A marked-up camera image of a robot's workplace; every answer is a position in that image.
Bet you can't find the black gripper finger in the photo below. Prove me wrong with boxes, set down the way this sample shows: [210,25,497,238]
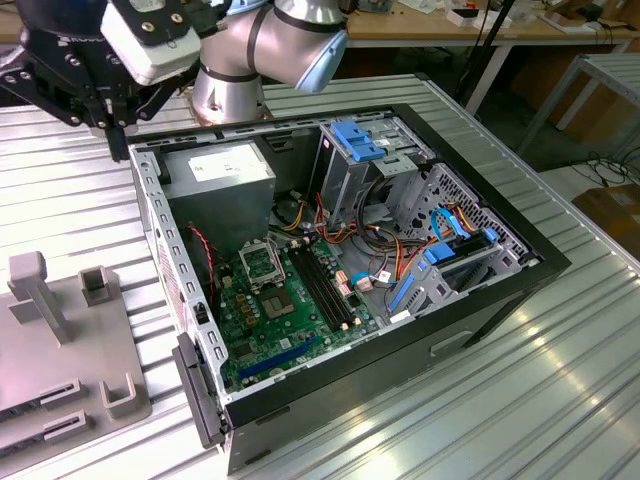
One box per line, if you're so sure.
[118,68,200,163]
[0,63,120,163]

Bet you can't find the metal socket cover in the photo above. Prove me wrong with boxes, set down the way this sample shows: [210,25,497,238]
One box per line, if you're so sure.
[238,238,287,294]

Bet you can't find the CPU socket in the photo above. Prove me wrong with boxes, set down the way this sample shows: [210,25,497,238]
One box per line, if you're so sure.
[257,284,296,321]

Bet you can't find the wooden top desk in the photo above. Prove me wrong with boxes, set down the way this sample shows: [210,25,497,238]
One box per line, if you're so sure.
[344,0,640,117]
[0,4,26,49]

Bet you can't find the grey power supply unit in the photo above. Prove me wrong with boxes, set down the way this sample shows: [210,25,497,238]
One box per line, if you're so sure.
[158,139,279,251]

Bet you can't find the tall metal drive cage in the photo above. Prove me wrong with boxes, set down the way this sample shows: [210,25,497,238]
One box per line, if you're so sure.
[308,117,434,224]

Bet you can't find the black RAM slot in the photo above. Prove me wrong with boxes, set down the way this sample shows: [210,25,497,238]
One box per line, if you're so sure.
[305,242,357,321]
[299,243,351,325]
[293,245,346,328]
[287,246,340,331]

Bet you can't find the grey parts rack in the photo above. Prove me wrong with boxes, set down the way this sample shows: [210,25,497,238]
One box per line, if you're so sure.
[0,252,154,451]

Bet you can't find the green motherboard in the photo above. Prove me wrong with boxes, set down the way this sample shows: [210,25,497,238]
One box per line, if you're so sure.
[212,234,386,394]

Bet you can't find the long blue expansion slot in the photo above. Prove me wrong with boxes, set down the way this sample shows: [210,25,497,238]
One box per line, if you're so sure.
[238,335,319,381]

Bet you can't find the blue plastic bay latch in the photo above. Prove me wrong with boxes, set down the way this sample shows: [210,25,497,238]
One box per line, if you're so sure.
[388,272,417,314]

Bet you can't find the hard disk in blue carrier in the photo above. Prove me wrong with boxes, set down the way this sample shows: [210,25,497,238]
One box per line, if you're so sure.
[422,227,501,267]

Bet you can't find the black tripod leg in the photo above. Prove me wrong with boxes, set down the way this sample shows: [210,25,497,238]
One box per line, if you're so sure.
[457,0,517,101]

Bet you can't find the low metal disk bay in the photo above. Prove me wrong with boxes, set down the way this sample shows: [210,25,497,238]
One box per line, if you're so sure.
[384,227,544,326]

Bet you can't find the black open PC case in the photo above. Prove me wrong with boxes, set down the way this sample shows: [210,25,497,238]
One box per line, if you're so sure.
[124,102,574,476]

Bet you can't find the brown cardboard box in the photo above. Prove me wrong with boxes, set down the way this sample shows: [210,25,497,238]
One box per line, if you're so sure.
[571,183,640,251]
[562,79,636,147]

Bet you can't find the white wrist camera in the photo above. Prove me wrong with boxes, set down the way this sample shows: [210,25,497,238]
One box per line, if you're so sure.
[99,0,202,87]

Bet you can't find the black plastic cable holder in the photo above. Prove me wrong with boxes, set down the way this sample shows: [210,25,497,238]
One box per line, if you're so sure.
[263,130,297,152]

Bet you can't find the twisted fan wire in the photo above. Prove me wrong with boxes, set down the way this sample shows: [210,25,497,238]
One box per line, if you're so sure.
[185,224,224,306]

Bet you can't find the blue plastic drive bracket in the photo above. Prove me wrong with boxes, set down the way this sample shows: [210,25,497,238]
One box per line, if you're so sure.
[329,119,390,163]

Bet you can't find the coloured power wire bundle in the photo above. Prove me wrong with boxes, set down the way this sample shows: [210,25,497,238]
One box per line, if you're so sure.
[269,189,436,301]

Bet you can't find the blue flat data wire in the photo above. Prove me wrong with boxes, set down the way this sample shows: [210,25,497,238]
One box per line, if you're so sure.
[428,206,474,246]

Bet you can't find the grey metal frame table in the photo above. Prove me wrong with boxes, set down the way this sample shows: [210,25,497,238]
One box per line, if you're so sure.
[517,52,640,161]

